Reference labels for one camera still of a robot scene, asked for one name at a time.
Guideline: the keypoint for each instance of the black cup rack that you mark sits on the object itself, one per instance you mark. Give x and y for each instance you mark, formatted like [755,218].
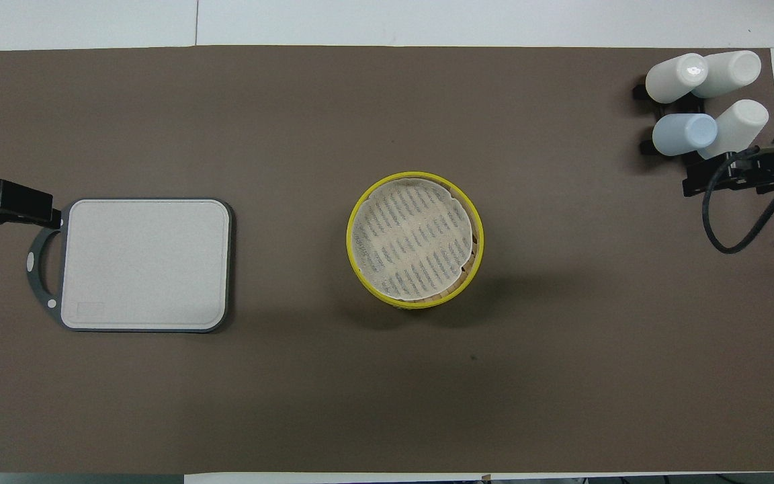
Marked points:
[689,105]

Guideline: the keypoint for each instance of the white steamer liner cloth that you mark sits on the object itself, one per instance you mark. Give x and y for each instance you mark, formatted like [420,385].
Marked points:
[410,238]

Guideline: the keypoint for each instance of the yellow slatted steamer tier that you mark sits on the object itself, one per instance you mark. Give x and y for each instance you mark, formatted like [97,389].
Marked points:
[473,259]

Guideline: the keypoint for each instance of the brown table mat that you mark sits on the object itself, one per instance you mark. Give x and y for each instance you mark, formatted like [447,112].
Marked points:
[562,370]

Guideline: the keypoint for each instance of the white cup with blue rim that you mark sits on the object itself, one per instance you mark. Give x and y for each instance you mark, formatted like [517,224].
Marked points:
[729,72]

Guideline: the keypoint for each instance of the light blue cup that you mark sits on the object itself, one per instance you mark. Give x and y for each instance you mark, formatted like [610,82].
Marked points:
[682,134]

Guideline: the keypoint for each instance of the plain white cup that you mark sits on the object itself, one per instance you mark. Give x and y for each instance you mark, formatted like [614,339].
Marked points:
[672,79]
[740,124]

